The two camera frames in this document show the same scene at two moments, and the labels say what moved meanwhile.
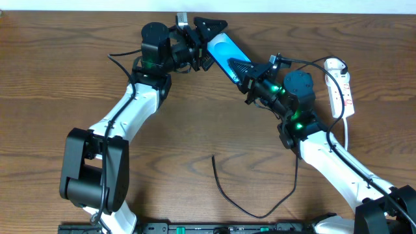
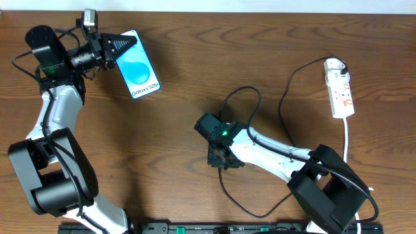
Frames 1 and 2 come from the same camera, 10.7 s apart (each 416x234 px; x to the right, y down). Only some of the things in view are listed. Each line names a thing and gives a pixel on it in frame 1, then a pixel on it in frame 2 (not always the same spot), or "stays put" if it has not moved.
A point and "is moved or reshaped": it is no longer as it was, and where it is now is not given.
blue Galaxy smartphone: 223,49 is moved or reshaped
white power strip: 335,65 stays put
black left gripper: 197,49 to 99,51
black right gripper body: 254,80 to 224,162
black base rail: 200,228 stays put
